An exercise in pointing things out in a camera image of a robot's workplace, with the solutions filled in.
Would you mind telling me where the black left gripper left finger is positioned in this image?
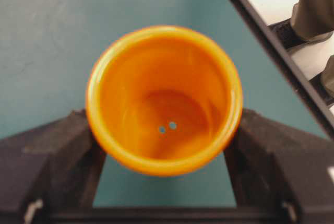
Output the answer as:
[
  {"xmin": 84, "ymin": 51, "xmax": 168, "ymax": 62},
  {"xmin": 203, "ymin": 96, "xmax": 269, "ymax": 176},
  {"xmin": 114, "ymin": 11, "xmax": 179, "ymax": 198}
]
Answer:
[{"xmin": 1, "ymin": 110, "xmax": 105, "ymax": 223}]

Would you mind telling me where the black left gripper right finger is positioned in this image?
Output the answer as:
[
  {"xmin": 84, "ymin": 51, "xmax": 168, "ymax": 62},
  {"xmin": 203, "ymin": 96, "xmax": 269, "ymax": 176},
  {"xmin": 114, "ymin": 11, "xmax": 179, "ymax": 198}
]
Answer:
[{"xmin": 224, "ymin": 109, "xmax": 333, "ymax": 223}]

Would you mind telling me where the orange plastic cup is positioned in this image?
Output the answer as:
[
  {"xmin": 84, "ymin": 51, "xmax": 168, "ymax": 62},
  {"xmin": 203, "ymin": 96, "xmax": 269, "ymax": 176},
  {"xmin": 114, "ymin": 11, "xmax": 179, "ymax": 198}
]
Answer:
[{"xmin": 86, "ymin": 25, "xmax": 243, "ymax": 176}]

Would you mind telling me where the black shoe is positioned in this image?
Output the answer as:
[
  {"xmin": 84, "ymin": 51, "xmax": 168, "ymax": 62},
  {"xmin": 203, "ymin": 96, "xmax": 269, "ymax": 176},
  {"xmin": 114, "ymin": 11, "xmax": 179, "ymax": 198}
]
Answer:
[{"xmin": 268, "ymin": 19, "xmax": 333, "ymax": 50}]

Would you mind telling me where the person leg in olive trousers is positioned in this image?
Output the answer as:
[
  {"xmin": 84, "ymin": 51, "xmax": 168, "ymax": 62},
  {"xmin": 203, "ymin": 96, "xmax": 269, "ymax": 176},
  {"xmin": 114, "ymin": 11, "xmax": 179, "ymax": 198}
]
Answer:
[{"xmin": 291, "ymin": 0, "xmax": 333, "ymax": 41}]

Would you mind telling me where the black aluminium table frame rail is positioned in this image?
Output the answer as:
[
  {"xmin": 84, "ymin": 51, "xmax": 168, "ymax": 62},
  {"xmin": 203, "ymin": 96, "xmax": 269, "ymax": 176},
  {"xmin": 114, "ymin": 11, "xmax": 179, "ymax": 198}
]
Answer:
[{"xmin": 229, "ymin": 0, "xmax": 333, "ymax": 139}]

